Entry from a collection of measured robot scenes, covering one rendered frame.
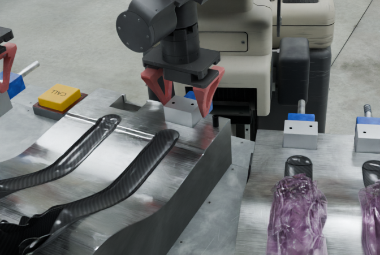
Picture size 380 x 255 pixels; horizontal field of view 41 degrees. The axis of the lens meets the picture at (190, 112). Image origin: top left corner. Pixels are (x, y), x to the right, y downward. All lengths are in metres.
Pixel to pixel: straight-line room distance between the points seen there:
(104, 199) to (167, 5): 0.26
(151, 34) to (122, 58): 2.35
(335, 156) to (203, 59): 0.24
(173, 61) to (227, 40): 0.42
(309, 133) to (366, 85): 1.89
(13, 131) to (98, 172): 0.33
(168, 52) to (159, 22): 0.09
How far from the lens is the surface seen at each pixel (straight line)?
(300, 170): 0.78
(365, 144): 0.81
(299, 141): 0.80
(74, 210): 0.65
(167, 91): 0.83
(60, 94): 1.05
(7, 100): 0.89
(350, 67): 2.82
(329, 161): 0.79
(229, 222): 0.77
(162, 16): 0.66
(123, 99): 0.90
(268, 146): 0.81
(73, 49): 3.20
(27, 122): 1.05
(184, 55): 0.74
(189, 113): 0.78
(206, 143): 0.76
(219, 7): 1.15
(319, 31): 1.42
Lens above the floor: 1.35
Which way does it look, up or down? 34 degrees down
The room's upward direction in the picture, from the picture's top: 5 degrees counter-clockwise
